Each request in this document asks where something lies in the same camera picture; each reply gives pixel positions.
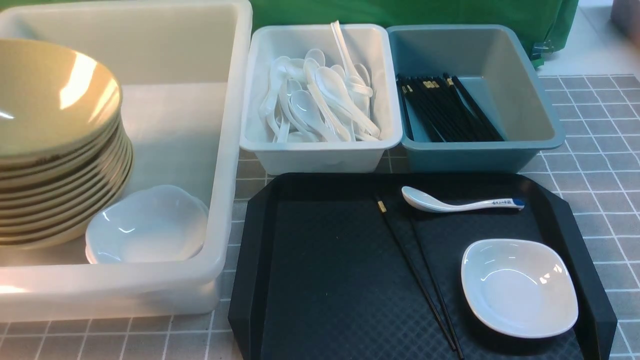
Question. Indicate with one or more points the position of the bundle of black chopsticks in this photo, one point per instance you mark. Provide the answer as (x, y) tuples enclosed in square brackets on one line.
[(441, 109)]

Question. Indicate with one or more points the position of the blue plastic chopstick bin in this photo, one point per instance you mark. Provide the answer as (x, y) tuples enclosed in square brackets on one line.
[(490, 62)]

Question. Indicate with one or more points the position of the metal backdrop clamp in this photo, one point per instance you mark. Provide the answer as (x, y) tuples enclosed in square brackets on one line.
[(539, 49)]

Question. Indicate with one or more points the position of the black serving tray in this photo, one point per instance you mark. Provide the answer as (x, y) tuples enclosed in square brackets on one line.
[(319, 276)]

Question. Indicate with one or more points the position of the white square sauce dish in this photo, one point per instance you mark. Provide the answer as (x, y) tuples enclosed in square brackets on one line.
[(519, 288)]

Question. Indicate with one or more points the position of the grey checkered tablecloth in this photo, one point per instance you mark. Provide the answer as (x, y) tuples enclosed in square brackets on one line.
[(596, 171)]

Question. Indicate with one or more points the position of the large white plastic tub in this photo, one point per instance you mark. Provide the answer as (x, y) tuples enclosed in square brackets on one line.
[(182, 67)]

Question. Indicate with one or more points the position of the green backdrop cloth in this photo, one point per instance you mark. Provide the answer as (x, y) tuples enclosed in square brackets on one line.
[(533, 21)]

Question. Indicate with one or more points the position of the stack of yellow bowls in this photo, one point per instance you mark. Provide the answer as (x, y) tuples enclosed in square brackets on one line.
[(50, 201)]

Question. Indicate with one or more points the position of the white plastic spoon bin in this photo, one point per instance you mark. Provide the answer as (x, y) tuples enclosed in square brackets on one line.
[(368, 45)]

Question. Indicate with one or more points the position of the black chopstick pair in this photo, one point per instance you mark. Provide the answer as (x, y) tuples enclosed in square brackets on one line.
[(444, 322)]

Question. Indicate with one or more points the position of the yellow noodle bowl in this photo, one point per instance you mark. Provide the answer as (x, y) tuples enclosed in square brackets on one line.
[(53, 100)]

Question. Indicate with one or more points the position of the pile of white spoons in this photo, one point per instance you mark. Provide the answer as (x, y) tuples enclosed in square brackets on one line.
[(310, 102)]

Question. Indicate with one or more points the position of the white dishes in tub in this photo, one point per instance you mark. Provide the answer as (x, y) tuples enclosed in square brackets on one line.
[(160, 224)]

